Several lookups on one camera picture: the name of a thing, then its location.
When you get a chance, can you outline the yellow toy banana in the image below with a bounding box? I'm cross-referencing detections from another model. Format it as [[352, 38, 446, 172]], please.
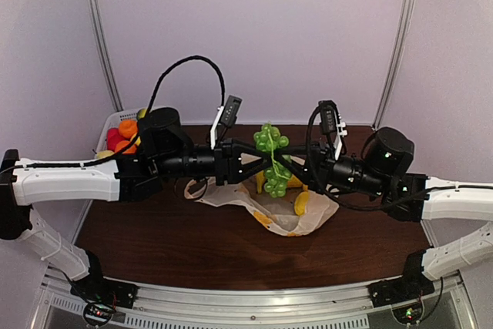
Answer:
[[255, 169, 307, 197]]

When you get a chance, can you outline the cream printed plastic bag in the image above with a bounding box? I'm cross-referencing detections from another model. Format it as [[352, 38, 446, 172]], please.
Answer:
[[183, 176, 339, 237]]

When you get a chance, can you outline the orange toy fruit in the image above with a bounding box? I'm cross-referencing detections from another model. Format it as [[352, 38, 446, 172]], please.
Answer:
[[118, 119, 138, 139]]

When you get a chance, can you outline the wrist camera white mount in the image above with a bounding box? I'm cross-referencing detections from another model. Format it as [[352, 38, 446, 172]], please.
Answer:
[[318, 100, 347, 160], [210, 95, 243, 149]]

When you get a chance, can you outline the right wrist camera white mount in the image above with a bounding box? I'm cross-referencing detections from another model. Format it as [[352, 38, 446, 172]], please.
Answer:
[[318, 100, 347, 160]]

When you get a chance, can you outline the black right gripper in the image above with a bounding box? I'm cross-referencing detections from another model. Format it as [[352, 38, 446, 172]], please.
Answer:
[[273, 141, 388, 199]]

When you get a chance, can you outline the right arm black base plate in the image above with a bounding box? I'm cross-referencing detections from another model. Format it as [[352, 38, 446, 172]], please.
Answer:
[[367, 276, 434, 307]]

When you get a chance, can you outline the green toy grape bunch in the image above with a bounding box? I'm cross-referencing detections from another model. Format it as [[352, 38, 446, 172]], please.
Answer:
[[253, 123, 290, 179]]

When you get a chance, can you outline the large yellow toy lemon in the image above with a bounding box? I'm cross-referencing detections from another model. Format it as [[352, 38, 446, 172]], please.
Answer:
[[293, 191, 310, 217]]

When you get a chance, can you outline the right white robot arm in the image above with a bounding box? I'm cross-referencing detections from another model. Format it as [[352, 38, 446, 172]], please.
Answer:
[[275, 127, 492, 307]]

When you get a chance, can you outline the left round circuit board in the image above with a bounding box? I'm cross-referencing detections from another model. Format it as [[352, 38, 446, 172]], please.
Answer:
[[82, 302, 116, 327]]

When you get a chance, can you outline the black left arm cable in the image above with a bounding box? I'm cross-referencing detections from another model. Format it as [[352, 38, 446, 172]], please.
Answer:
[[0, 55, 226, 172]]

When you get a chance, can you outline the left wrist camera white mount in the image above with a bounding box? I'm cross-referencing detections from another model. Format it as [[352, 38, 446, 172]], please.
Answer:
[[210, 95, 243, 149]]

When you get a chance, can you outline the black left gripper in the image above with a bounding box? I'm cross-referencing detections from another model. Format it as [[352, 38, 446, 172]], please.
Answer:
[[155, 137, 277, 186]]

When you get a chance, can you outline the white perforated plastic basket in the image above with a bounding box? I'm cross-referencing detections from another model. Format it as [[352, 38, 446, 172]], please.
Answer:
[[93, 108, 147, 159]]

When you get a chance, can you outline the red toy fruit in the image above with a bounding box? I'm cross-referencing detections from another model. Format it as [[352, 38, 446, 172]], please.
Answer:
[[106, 128, 125, 152]]

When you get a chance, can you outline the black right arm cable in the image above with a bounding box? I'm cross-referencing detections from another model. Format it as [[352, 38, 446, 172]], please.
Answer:
[[306, 101, 493, 213]]

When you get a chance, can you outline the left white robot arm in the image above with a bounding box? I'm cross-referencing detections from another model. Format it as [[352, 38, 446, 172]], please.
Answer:
[[1, 108, 271, 301]]

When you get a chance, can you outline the right round circuit board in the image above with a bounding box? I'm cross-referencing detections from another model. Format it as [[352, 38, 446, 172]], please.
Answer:
[[392, 302, 424, 326]]

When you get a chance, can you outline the yellow green toy fruit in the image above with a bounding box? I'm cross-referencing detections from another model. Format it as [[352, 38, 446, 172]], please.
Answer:
[[136, 108, 147, 120]]

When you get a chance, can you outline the right aluminium frame post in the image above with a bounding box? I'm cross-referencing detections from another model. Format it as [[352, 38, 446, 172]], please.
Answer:
[[372, 0, 415, 130]]

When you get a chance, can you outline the aluminium front rail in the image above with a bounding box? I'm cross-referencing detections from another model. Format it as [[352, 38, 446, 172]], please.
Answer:
[[38, 259, 478, 329]]

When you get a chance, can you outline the pale yellow toy fruit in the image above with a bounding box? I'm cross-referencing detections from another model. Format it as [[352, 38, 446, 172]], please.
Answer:
[[95, 150, 114, 159]]

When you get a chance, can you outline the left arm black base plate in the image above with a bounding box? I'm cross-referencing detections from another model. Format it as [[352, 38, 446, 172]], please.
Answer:
[[69, 277, 138, 309]]

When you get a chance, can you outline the round circuit board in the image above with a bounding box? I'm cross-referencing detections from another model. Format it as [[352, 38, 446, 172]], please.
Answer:
[[392, 302, 424, 326], [82, 302, 116, 327]]

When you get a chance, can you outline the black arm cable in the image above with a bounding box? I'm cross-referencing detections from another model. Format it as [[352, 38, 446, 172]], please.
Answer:
[[306, 101, 493, 213], [0, 55, 226, 172]]

